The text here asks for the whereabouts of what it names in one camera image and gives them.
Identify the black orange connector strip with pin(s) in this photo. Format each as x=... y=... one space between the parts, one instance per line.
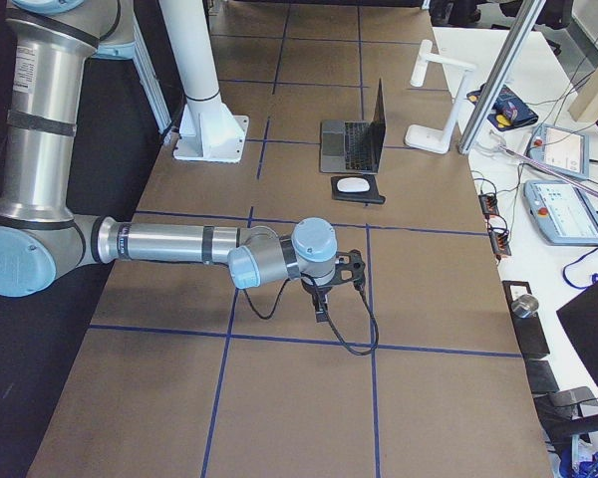
x=496 y=226

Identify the white pillar mount base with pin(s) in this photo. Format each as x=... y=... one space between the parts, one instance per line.
x=204 y=89

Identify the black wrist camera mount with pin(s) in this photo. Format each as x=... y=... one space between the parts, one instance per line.
x=349 y=268

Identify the aluminium frame post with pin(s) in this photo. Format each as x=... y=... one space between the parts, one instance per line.
x=514 y=41

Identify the teach pendant tablet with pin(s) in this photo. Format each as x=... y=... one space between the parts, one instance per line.
x=564 y=150
x=562 y=213

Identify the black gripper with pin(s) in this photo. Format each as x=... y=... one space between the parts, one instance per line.
x=315 y=289

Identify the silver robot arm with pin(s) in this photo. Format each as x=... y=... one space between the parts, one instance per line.
x=79 y=138

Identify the white computer mouse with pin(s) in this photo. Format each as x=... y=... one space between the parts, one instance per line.
x=352 y=185

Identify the small metal cylinder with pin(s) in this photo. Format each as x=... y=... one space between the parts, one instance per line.
x=524 y=306

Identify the white desk lamp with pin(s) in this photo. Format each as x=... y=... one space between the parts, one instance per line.
x=426 y=137

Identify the grey laptop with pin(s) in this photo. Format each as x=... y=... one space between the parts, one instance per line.
x=354 y=146

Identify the dark blue space pouch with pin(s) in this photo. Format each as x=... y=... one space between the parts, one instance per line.
x=509 y=111

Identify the near teach pendant tablet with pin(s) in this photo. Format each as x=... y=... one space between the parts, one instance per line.
x=562 y=213

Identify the black mouse pad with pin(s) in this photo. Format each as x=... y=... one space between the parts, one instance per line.
x=372 y=196

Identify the far teach pendant tablet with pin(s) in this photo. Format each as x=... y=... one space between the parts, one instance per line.
x=564 y=150

